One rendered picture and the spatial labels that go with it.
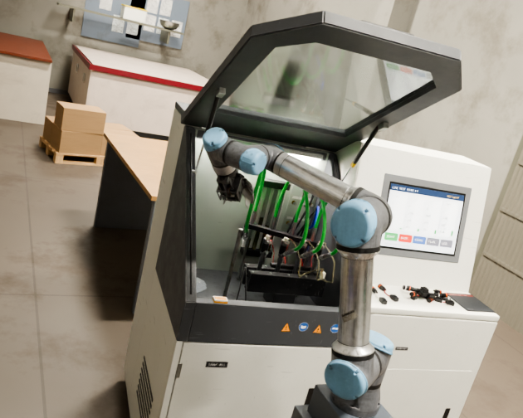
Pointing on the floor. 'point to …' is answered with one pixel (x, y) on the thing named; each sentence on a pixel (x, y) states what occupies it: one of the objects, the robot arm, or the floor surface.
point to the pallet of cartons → (78, 133)
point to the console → (452, 165)
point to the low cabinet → (131, 89)
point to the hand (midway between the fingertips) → (241, 198)
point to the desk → (129, 186)
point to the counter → (15, 78)
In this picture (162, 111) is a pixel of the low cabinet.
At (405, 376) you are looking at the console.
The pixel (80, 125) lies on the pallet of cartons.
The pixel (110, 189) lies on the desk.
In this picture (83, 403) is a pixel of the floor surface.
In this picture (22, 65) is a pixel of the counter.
